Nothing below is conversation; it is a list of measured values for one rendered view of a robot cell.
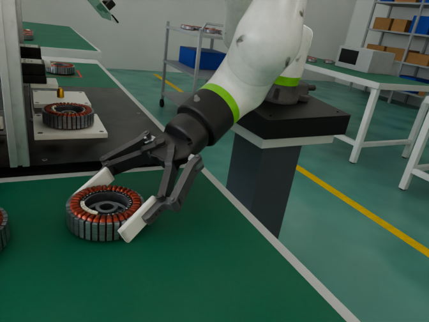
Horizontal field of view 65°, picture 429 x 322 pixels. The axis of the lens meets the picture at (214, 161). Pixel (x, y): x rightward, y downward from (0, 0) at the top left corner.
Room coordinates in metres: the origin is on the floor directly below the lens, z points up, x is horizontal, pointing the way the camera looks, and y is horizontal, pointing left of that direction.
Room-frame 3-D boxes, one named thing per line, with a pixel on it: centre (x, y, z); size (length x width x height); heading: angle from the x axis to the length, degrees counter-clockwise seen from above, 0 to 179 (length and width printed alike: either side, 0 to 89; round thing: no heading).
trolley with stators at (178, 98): (3.65, 0.25, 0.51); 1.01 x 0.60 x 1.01; 30
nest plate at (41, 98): (0.96, 0.48, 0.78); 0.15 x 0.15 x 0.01; 30
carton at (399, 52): (6.99, -3.27, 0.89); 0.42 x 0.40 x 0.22; 32
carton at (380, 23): (7.42, -3.02, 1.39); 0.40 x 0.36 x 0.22; 121
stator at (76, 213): (0.43, 0.15, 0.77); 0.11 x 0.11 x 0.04
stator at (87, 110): (0.75, 0.35, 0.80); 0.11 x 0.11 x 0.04
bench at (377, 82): (4.04, -1.08, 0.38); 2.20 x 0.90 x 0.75; 30
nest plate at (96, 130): (0.75, 0.35, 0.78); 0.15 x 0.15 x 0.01; 30
